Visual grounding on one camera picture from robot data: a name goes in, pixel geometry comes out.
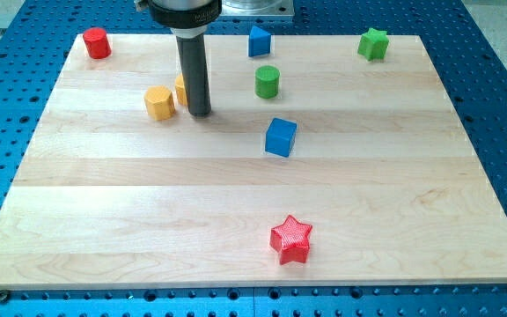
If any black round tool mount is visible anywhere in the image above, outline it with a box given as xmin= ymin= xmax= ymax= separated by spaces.
xmin=134 ymin=0 xmax=222 ymax=38

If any blue triangle block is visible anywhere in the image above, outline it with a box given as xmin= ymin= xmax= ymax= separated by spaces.
xmin=248 ymin=26 xmax=272 ymax=57

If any green cylinder block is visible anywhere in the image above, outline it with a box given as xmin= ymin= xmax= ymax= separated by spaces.
xmin=254 ymin=65 xmax=280 ymax=99

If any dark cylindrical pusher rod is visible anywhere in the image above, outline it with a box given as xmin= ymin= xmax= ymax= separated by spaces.
xmin=177 ymin=33 xmax=211 ymax=117

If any yellow heart block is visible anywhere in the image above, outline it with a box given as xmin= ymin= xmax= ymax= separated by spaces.
xmin=174 ymin=73 xmax=188 ymax=106

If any red cylinder block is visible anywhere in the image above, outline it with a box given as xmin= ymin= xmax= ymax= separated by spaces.
xmin=83 ymin=27 xmax=112 ymax=59

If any yellow hexagon block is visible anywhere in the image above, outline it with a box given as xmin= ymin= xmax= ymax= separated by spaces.
xmin=144 ymin=85 xmax=175 ymax=121

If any blue cube block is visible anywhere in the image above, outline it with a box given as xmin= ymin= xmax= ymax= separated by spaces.
xmin=265 ymin=118 xmax=298 ymax=157

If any red star block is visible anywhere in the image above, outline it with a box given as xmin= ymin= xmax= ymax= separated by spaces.
xmin=269 ymin=215 xmax=312 ymax=265

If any green star block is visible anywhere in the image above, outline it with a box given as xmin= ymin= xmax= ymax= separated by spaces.
xmin=357 ymin=27 xmax=389 ymax=61

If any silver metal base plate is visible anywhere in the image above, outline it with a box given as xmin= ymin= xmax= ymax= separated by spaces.
xmin=221 ymin=0 xmax=295 ymax=18

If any light wooden board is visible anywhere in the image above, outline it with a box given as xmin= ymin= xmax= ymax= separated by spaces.
xmin=0 ymin=34 xmax=507 ymax=290

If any blue perforated table plate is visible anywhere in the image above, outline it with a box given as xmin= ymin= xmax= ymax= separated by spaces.
xmin=0 ymin=1 xmax=507 ymax=316

